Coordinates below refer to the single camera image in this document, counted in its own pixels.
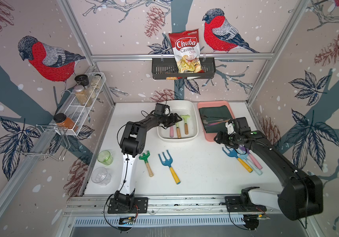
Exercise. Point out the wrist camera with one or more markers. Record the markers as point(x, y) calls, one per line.
point(161, 109)
point(230, 126)

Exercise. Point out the black wall basket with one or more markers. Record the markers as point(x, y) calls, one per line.
point(167, 68)

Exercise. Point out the white wire spice shelf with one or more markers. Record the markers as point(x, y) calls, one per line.
point(79, 114)

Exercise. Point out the orange spice jar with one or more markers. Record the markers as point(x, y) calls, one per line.
point(62, 120)

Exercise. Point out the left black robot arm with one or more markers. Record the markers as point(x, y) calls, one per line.
point(132, 145)

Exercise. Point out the light green rake wooden handle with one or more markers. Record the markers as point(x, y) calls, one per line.
point(178, 132)

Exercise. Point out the black lid spice jar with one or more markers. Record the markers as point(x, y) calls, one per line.
point(82, 80)

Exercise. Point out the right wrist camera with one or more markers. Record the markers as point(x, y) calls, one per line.
point(230, 126)

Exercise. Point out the iridescent knife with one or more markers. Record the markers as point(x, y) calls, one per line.
point(216, 123)

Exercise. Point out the blue fork yellow handle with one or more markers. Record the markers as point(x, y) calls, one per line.
point(167, 161)
point(233, 154)

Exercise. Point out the small circuit board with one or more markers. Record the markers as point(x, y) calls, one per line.
point(127, 221)

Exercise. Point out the clear plastic cup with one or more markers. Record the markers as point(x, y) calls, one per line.
point(101, 176)

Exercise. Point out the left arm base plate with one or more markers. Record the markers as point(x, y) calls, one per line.
point(137, 205)

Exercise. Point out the green plastic cup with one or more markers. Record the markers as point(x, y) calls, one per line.
point(105, 157)

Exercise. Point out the white storage box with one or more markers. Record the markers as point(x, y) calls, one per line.
point(181, 107)

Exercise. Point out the pink tray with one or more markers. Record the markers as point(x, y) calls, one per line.
point(210, 136)

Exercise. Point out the light blue fork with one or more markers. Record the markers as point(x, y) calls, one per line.
point(250, 164)

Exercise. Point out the wire hook rack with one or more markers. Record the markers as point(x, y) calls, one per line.
point(53, 143)

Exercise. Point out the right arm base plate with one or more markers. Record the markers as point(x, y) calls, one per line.
point(236, 204)

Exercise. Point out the aluminium front rail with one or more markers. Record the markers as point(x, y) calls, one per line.
point(95, 205)

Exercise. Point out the silver spoon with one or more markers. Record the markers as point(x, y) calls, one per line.
point(212, 121)

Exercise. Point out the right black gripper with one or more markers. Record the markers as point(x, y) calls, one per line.
point(223, 138)

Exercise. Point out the purple fork pink handle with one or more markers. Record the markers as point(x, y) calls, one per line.
point(171, 132)

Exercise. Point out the Chuba cassava chips bag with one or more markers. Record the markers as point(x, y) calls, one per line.
point(186, 50)

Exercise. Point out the dark green small rake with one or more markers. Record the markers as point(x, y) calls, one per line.
point(144, 157)

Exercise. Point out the dark green cloth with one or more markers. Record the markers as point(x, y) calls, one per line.
point(221, 111)

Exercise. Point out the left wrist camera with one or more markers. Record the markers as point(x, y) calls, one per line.
point(161, 109)

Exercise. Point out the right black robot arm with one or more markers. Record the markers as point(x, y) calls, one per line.
point(301, 195)

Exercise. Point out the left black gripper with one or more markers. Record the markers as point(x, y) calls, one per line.
point(173, 121)

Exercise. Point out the beige spice jar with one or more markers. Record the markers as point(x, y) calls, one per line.
point(82, 96)

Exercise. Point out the pale spice jar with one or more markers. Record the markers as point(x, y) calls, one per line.
point(96, 81)

